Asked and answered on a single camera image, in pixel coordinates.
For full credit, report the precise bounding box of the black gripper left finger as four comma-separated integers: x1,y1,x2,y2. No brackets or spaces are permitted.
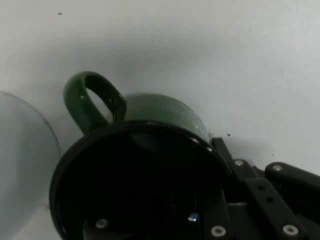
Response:
82,187,235,240

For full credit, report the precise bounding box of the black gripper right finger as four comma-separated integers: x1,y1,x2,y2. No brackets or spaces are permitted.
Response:
211,136,320,240

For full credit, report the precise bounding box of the green mug with white lettering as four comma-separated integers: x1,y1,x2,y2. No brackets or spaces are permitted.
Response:
48,70,237,240

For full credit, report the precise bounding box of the white enamel mug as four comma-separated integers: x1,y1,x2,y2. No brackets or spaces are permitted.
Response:
0,90,62,240

